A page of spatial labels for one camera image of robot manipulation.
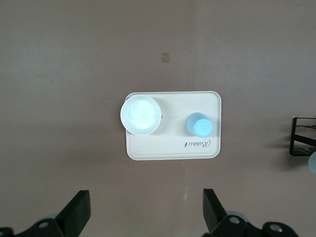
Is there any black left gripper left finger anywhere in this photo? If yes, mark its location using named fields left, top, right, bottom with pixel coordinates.
left=14, top=189, right=91, bottom=237

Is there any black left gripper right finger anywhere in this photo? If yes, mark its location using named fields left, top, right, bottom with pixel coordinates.
left=202, top=189, right=248, bottom=237

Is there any light blue plastic cup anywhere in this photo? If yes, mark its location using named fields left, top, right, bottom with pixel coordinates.
left=185, top=112, right=214, bottom=138

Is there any beige plastic tray Rabbit print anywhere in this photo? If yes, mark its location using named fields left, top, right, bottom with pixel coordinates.
left=125, top=90, right=222, bottom=161

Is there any grey plastic cup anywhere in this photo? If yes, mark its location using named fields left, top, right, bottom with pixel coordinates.
left=308, top=151, right=316, bottom=173

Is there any white round bowl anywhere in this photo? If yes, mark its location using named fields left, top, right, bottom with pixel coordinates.
left=120, top=95, right=162, bottom=136

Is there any brown table cover mat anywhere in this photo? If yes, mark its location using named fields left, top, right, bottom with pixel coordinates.
left=0, top=0, right=316, bottom=237

